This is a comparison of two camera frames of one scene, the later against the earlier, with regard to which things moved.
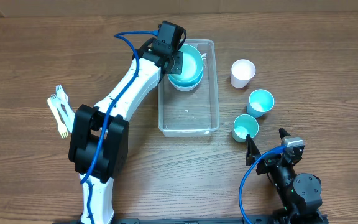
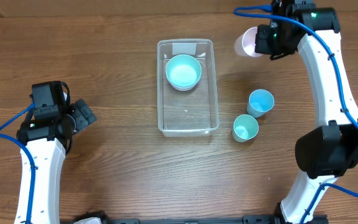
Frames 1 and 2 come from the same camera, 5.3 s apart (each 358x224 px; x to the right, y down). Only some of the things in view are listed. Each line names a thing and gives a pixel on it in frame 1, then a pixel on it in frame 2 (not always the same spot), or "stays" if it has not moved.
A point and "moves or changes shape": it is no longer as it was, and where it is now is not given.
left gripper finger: [176, 68] -> [89, 115]
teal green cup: [243, 125] stays
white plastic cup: [242, 72] -> [245, 43]
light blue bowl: [189, 79] stays
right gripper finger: [283, 133] -> [263, 39]
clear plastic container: [192, 112] stays
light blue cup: [260, 102] stays
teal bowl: [192, 68] moves or changes shape
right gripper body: [265, 165] -> [279, 45]
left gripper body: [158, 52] -> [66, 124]
